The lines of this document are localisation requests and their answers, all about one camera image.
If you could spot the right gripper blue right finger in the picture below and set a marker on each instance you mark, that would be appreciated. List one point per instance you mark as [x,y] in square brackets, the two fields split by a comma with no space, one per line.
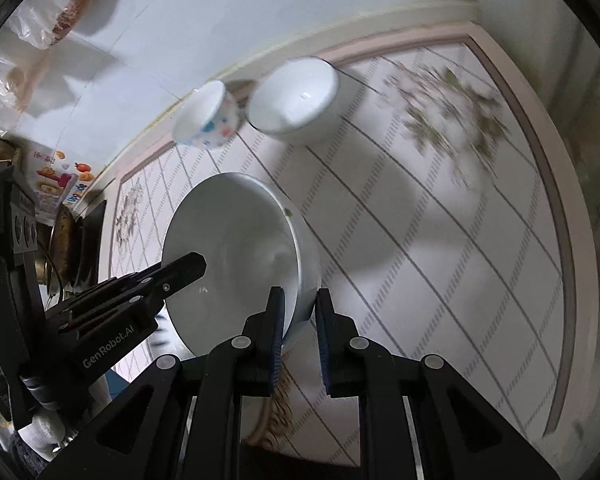
[418,418]

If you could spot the black finger of the left gripper seen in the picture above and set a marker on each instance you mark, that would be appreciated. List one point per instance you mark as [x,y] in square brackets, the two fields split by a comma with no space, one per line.
[161,280]

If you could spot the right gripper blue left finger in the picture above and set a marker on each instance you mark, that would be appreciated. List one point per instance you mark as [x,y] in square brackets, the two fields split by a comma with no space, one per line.
[181,419]

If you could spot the plain white bowl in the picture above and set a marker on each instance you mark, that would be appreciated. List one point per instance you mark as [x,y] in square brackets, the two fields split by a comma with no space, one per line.
[252,238]

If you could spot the white bowl colourful dots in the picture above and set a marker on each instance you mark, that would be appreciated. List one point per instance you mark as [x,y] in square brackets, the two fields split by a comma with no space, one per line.
[208,118]

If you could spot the black induction cooktop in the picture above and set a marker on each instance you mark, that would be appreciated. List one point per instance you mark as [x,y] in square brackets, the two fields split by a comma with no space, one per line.
[91,239]

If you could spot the black wok pan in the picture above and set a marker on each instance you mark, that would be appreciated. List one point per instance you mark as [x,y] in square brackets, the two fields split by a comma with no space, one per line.
[57,260]

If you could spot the floral diamond pattern table mat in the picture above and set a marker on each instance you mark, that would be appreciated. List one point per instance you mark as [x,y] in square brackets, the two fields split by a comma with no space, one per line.
[477,269]

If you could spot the plastic bag with eggs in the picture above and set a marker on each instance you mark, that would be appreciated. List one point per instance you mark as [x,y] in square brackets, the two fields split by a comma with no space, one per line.
[17,83]

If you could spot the plastic bag with red beans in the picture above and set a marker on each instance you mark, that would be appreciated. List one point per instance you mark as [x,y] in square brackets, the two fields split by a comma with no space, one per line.
[43,23]

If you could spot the colourful wall sticker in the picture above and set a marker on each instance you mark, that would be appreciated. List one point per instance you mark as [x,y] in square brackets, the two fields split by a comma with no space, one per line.
[56,177]

